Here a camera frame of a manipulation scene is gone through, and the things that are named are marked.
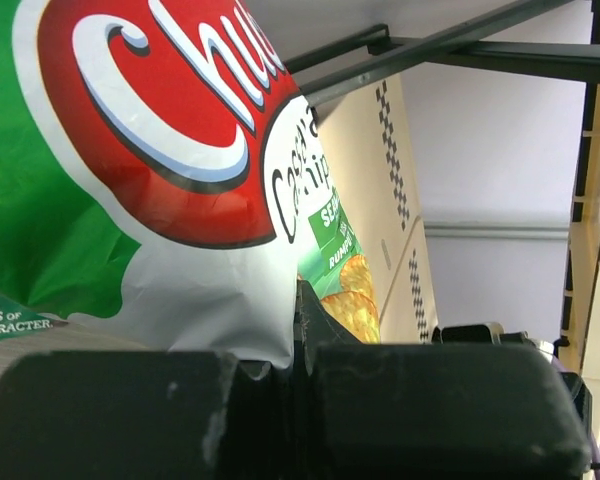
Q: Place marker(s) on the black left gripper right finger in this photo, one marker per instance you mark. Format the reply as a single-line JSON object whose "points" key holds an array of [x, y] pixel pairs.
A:
{"points": [[434, 411]]}

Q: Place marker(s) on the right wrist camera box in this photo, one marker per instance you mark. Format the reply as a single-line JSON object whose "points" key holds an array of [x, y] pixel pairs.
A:
{"points": [[490, 333]]}

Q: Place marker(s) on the dark green onion chips bag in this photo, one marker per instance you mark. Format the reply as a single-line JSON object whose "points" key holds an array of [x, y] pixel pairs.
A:
{"points": [[17, 321]]}

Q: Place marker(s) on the cream three-tier shelf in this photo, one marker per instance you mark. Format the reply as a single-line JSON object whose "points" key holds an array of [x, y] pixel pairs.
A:
{"points": [[461, 187]]}

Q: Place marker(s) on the green Chuba cassava chips bag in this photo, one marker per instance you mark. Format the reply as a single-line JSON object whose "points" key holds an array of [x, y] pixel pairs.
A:
{"points": [[161, 175]]}

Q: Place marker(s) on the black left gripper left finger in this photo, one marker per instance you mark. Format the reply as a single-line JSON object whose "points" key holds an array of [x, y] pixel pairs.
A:
{"points": [[140, 415]]}

